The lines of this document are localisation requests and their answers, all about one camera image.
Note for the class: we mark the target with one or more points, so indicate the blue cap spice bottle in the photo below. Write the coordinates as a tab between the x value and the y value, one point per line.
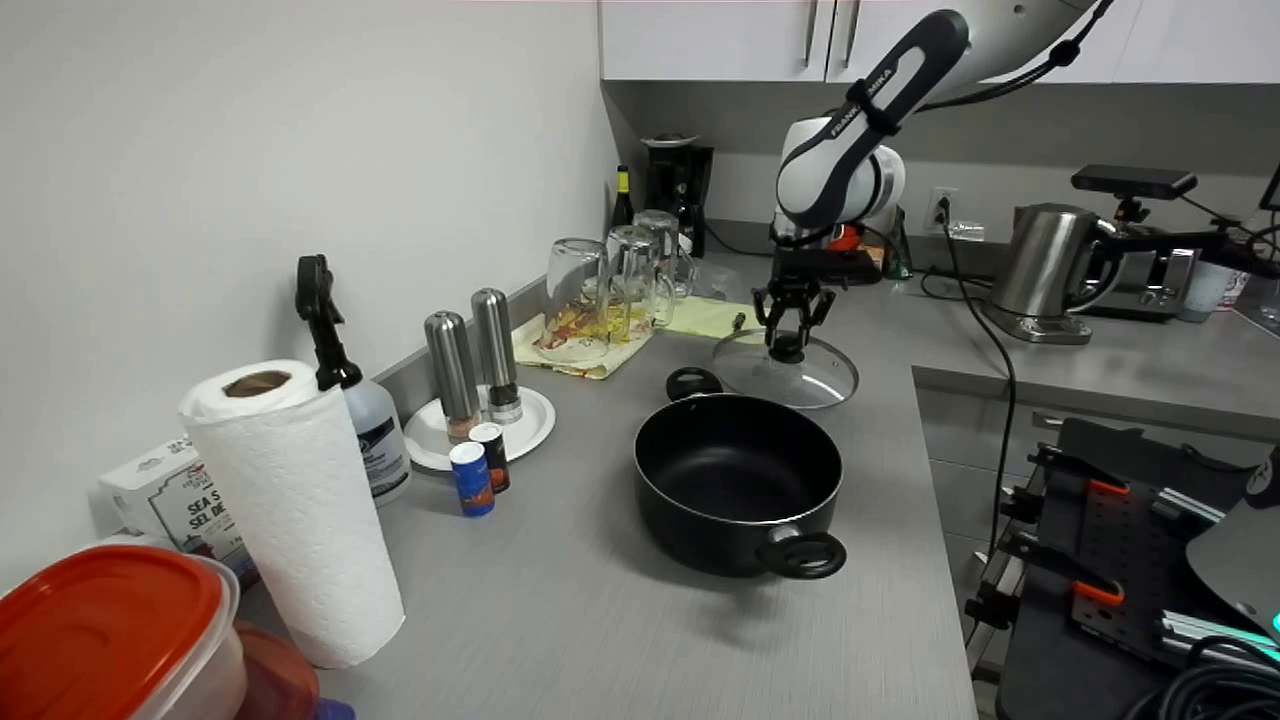
470	481

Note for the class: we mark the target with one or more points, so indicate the grey round disc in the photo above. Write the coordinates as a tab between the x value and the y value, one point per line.
1243	560

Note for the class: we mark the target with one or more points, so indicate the stainless steel kettle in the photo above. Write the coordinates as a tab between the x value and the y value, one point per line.
1044	274

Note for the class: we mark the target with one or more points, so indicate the black cooking pot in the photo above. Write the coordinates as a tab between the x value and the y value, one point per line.
735	481

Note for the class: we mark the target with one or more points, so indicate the black coffee maker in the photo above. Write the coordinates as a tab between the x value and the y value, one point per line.
676	187

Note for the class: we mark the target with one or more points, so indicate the dark glass bottle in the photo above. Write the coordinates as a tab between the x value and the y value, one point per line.
623	202

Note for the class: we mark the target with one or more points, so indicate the green bottle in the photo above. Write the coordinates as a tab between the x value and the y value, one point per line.
901	247

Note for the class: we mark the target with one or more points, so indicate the tall steel grinder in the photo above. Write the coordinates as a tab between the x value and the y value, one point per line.
496	355

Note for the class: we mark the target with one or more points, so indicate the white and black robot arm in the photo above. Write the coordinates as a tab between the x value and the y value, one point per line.
854	144

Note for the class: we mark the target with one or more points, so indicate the white cardboard box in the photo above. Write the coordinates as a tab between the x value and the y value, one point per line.
161	502

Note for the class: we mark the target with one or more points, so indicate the small red plastic container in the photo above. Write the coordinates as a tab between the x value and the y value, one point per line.
275	680

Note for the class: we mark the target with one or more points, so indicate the white paper towel roll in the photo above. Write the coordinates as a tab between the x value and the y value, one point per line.
300	523

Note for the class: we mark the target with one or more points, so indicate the short steel grinder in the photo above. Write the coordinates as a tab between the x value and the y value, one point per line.
453	375

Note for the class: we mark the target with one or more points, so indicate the plain yellow cloth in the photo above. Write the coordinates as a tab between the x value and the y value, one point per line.
705	322

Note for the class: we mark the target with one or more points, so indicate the black rack with orange clamps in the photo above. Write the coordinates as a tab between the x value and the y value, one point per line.
1132	535

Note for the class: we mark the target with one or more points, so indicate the plastic container with red lid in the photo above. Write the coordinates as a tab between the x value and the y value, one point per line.
106	632

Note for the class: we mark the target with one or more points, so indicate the white round plate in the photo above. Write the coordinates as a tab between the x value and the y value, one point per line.
527	426

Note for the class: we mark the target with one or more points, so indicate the patterned yellow dish towel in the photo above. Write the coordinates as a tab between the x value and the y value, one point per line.
586	341

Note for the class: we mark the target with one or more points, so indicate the spray bottle with black trigger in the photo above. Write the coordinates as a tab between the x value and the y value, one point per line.
372	435

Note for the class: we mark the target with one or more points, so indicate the clear drinking glass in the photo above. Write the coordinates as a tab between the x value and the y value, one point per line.
629	264
666	247
577	274

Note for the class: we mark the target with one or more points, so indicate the glass lid with black knob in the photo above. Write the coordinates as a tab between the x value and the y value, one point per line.
812	380

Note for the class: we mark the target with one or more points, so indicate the white wall outlet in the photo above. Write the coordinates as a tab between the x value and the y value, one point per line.
967	229

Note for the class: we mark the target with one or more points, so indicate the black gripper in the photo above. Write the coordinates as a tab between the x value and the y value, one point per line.
799	274

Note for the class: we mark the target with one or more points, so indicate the white wall cabinet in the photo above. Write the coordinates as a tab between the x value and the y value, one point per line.
705	41

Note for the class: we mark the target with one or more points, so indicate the black camera on stand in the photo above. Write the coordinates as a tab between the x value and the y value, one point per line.
1132	183

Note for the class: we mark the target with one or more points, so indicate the white mug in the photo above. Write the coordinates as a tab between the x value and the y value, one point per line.
1206	291

